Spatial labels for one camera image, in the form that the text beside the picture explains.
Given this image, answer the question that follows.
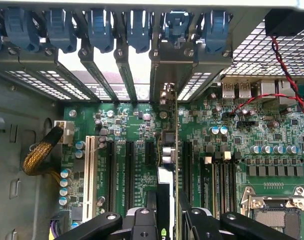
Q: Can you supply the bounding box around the long black expansion slot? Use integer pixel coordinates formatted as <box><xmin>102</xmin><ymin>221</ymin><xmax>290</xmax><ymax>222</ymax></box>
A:
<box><xmin>183</xmin><ymin>140</ymin><xmax>194</xmax><ymax>201</ymax></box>
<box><xmin>125</xmin><ymin>140</ymin><xmax>136</xmax><ymax>211</ymax></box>
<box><xmin>105</xmin><ymin>139</ymin><xmax>116</xmax><ymax>214</ymax></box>

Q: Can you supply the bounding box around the white expansion slot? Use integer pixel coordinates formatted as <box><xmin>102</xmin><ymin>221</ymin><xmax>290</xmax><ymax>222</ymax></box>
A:
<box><xmin>82</xmin><ymin>135</ymin><xmax>96</xmax><ymax>224</ymax></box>

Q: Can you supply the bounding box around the short black expansion slot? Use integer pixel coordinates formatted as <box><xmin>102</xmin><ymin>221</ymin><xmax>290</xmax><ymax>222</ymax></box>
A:
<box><xmin>144</xmin><ymin>140</ymin><xmax>156</xmax><ymax>166</ymax></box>

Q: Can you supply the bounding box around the CPU socket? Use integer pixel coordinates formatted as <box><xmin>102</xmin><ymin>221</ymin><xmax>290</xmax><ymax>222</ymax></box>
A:
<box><xmin>240</xmin><ymin>186</ymin><xmax>304</xmax><ymax>240</ymax></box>

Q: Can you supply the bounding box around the green motherboard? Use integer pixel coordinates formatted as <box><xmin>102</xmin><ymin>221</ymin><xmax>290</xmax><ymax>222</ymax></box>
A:
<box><xmin>63</xmin><ymin>82</ymin><xmax>304</xmax><ymax>240</ymax></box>

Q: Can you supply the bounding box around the open metal PC case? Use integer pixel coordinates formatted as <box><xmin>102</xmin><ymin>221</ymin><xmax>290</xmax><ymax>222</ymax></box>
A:
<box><xmin>0</xmin><ymin>0</ymin><xmax>304</xmax><ymax>240</ymax></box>

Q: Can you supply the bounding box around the purple wire bundle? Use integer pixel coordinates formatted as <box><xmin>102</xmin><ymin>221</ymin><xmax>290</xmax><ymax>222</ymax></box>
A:
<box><xmin>48</xmin><ymin>212</ymin><xmax>73</xmax><ymax>240</ymax></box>

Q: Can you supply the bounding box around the braided power cable white plug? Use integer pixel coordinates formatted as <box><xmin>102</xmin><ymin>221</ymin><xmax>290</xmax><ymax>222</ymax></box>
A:
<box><xmin>22</xmin><ymin>119</ymin><xmax>75</xmax><ymax>187</ymax></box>

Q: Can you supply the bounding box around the red black twisted wire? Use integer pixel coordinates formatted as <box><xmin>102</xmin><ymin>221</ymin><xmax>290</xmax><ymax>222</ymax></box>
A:
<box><xmin>228</xmin><ymin>36</ymin><xmax>304</xmax><ymax>120</ymax></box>

